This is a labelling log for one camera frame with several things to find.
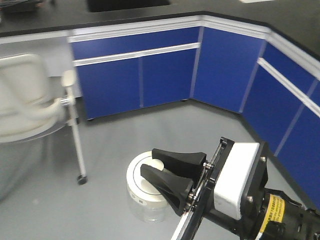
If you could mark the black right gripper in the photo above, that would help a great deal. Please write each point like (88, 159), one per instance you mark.
(188, 167)

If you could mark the glass jar with beige lid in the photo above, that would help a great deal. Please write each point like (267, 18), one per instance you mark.
(144, 200)

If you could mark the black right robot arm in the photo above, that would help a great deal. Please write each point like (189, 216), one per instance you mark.
(283, 218)

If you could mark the blue corner lab cabinets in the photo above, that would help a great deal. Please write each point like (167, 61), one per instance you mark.
(241, 67)

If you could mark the white lab chair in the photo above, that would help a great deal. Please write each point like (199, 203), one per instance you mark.
(28, 108)

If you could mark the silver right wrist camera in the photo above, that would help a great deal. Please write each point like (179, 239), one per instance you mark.
(232, 179)

